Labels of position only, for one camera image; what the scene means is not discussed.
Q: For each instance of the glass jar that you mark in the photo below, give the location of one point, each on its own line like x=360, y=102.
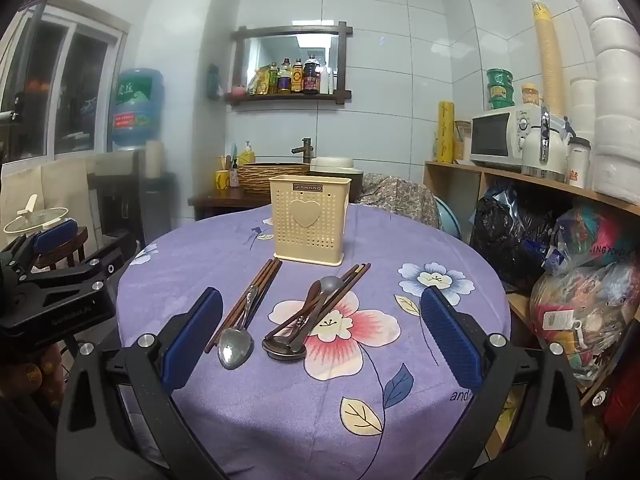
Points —
x=462, y=142

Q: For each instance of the yellow soap bottle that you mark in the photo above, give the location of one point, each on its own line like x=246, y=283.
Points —
x=246, y=156

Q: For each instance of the yellow seasoning packet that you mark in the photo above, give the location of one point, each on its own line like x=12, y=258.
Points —
x=258, y=80

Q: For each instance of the floral cloth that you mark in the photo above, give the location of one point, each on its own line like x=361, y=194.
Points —
x=400, y=200

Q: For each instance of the white microwave oven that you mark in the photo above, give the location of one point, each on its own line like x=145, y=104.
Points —
x=492, y=140

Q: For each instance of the yellow cup with toothbrushes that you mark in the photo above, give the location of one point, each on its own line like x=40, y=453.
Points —
x=222, y=181

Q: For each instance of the tall stack of paper cups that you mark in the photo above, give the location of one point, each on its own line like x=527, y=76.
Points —
x=547, y=60

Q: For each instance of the glass pot lid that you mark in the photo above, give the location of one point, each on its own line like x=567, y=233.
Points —
x=35, y=217

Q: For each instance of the grey water dispenser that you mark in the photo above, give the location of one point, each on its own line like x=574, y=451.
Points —
x=125, y=195

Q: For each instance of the stacks of white foam containers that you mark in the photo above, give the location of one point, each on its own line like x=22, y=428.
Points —
x=612, y=110

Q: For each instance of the brown and white rice cooker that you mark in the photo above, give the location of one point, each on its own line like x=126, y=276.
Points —
x=334, y=170

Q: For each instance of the yellow wrapped roll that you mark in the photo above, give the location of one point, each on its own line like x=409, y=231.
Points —
x=445, y=132

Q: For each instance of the green hanging packet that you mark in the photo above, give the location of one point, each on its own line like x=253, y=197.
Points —
x=215, y=81

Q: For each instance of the yellow lidded jar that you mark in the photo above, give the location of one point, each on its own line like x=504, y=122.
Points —
x=531, y=95

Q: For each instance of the shiny metal spoon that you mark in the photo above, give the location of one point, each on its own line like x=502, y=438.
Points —
x=282, y=351
x=232, y=350

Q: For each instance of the white tumbler black lid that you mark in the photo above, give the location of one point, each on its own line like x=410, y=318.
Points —
x=579, y=165

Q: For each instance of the colourful plastic bag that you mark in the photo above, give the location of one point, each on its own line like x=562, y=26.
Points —
x=595, y=237

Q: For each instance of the clear bag of packets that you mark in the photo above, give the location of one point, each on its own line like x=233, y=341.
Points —
x=580, y=320

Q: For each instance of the black plastic bag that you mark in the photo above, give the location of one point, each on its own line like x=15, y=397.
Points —
x=505, y=240

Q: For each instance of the pink round jar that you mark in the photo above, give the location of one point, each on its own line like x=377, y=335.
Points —
x=239, y=90

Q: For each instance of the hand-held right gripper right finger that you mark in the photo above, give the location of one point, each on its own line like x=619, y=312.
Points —
x=450, y=335

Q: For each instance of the brown label bottle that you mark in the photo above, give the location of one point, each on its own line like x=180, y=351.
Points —
x=297, y=79

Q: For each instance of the dark bottle red label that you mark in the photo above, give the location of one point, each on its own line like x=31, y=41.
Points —
x=310, y=77

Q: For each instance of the blue plastic basin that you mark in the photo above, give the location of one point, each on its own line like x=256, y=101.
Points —
x=447, y=217

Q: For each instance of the matte metal spoon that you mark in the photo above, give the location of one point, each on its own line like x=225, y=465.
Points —
x=330, y=285

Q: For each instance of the brown wooden chopstick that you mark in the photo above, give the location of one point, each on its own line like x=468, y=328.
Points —
x=266, y=285
x=231, y=316
x=361, y=273
x=237, y=312
x=354, y=273
x=271, y=284
x=348, y=274

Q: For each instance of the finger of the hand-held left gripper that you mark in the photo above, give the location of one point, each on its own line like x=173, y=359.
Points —
x=100, y=262
x=55, y=236

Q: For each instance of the blue water jug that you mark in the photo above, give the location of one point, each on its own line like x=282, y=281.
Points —
x=137, y=105

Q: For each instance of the brown wooden spoon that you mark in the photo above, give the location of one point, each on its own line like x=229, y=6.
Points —
x=312, y=295

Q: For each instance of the cream plastic cutlery holder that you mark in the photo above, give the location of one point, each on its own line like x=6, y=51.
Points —
x=307, y=230

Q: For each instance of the green label oil bottle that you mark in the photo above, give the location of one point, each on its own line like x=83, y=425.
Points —
x=274, y=80

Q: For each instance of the small white bottle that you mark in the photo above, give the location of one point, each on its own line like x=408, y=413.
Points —
x=332, y=82

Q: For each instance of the patterned soap dispenser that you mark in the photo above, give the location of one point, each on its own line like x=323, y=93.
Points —
x=234, y=176

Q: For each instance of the woven pattern sink basin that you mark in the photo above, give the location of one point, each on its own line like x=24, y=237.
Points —
x=260, y=180

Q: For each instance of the wooden shelf unit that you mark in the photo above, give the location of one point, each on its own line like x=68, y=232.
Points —
x=452, y=180

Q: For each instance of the bronze faucet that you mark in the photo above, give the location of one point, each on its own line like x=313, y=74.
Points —
x=302, y=150

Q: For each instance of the dark wooden sink cabinet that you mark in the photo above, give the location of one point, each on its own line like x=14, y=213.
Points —
x=220, y=202

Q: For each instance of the purple label bottle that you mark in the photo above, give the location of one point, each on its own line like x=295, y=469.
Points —
x=284, y=80

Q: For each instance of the green instant noodle bowl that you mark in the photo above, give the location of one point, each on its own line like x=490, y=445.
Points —
x=500, y=77
x=501, y=97

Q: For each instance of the white pump bottle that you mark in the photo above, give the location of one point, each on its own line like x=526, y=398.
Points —
x=324, y=80

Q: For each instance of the sliding glass window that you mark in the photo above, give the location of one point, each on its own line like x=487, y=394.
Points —
x=60, y=85

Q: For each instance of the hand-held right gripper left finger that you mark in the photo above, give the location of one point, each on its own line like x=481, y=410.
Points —
x=192, y=340

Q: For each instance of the wooden stool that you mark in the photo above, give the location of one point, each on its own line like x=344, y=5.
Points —
x=62, y=252

